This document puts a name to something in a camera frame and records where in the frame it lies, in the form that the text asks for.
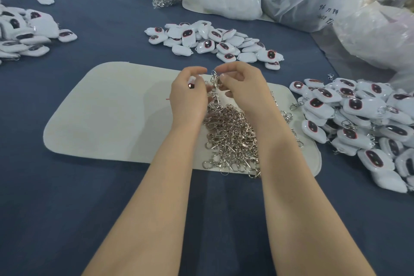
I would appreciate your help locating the person's right hand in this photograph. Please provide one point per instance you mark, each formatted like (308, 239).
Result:
(249, 91)

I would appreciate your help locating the person's left hand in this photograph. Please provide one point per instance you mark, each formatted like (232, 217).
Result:
(187, 101)

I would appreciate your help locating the white fob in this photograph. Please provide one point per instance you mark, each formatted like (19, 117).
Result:
(197, 81)

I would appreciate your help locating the person's left forearm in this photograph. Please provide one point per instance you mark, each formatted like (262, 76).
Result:
(147, 217)

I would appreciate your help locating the person's right forearm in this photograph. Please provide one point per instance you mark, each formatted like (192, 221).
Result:
(320, 217)

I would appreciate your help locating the cream felt work mat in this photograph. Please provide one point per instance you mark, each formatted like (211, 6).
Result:
(102, 114)

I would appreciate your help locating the crumpled clear plastic bag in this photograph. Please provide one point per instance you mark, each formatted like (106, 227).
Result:
(388, 36)

